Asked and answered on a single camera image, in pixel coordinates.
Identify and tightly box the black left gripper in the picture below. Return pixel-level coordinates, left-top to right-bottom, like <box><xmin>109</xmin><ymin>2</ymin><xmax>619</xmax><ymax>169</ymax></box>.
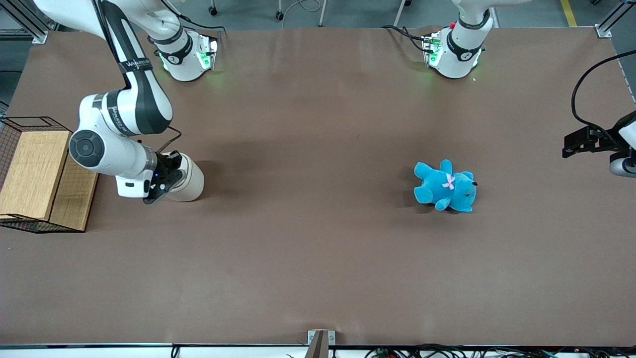
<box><xmin>562</xmin><ymin>124</ymin><xmax>622</xmax><ymax>159</ymax></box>

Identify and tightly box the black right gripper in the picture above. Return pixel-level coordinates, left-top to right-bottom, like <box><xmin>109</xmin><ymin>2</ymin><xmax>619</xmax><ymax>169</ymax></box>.
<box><xmin>143</xmin><ymin>152</ymin><xmax>185</xmax><ymax>205</ymax></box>

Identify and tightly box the white lidded trash can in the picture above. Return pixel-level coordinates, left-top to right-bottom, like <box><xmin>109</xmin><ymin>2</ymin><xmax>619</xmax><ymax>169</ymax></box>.
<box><xmin>166</xmin><ymin>153</ymin><xmax>205</xmax><ymax>202</ymax></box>

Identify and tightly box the flat wooden panel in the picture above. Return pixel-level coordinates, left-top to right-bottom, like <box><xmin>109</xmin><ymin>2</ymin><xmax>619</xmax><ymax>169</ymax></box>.
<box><xmin>50</xmin><ymin>153</ymin><xmax>100</xmax><ymax>232</ymax></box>

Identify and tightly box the tall light wooden block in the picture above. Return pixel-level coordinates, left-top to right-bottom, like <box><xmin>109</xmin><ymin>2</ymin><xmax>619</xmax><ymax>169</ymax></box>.
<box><xmin>0</xmin><ymin>130</ymin><xmax>72</xmax><ymax>221</ymax></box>

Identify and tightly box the blue teddy bear plush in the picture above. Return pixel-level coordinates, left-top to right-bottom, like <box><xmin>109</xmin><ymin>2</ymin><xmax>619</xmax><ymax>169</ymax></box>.
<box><xmin>413</xmin><ymin>159</ymin><xmax>478</xmax><ymax>213</ymax></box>

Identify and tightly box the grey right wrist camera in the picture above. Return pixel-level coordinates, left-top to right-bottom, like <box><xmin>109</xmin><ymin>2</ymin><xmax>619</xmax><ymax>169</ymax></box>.
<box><xmin>115</xmin><ymin>171</ymin><xmax>153</xmax><ymax>198</ymax></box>

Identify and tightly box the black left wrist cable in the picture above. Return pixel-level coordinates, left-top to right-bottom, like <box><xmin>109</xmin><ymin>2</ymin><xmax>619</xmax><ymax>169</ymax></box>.
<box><xmin>571</xmin><ymin>50</ymin><xmax>636</xmax><ymax>145</ymax></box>

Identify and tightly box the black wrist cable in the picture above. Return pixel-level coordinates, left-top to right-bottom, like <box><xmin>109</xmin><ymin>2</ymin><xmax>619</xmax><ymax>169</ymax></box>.
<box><xmin>156</xmin><ymin>126</ymin><xmax>182</xmax><ymax>155</ymax></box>
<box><xmin>571</xmin><ymin>50</ymin><xmax>636</xmax><ymax>145</ymax></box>

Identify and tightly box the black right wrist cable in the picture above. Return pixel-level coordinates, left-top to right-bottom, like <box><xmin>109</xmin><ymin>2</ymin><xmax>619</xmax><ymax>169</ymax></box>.
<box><xmin>156</xmin><ymin>126</ymin><xmax>182</xmax><ymax>155</ymax></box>

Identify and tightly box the aluminium frame profile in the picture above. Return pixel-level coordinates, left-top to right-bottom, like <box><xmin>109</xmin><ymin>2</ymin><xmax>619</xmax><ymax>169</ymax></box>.
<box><xmin>595</xmin><ymin>0</ymin><xmax>636</xmax><ymax>39</ymax></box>
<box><xmin>0</xmin><ymin>0</ymin><xmax>49</xmax><ymax>44</ymax></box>

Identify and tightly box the black wire mesh basket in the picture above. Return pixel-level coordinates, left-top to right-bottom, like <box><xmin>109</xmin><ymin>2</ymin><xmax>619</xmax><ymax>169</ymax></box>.
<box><xmin>0</xmin><ymin>116</ymin><xmax>100</xmax><ymax>234</ymax></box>

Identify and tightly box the black right arm base cable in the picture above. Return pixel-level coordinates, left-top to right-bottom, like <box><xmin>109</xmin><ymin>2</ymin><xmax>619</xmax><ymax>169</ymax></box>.
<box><xmin>176</xmin><ymin>16</ymin><xmax>225</xmax><ymax>36</ymax></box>

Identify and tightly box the black arm base cable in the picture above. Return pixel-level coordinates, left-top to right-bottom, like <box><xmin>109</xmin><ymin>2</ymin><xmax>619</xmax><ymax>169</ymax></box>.
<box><xmin>176</xmin><ymin>16</ymin><xmax>225</xmax><ymax>36</ymax></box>
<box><xmin>382</xmin><ymin>24</ymin><xmax>429</xmax><ymax>53</ymax></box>

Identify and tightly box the black left arm base cable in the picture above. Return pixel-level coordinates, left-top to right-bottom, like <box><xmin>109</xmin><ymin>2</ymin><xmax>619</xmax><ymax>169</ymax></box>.
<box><xmin>382</xmin><ymin>24</ymin><xmax>429</xmax><ymax>53</ymax></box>

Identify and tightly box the grey floor cable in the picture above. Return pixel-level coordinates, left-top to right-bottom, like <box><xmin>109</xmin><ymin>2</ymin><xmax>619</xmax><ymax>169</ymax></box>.
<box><xmin>282</xmin><ymin>0</ymin><xmax>322</xmax><ymax>21</ymax></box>

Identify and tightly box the grey metal camera bracket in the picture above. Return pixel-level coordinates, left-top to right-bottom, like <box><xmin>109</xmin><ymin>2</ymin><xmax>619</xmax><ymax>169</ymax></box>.
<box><xmin>308</xmin><ymin>330</ymin><xmax>336</xmax><ymax>358</ymax></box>

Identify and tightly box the black cable bundle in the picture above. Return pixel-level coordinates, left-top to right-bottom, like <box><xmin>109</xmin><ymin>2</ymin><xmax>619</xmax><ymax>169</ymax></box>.
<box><xmin>365</xmin><ymin>344</ymin><xmax>636</xmax><ymax>358</ymax></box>

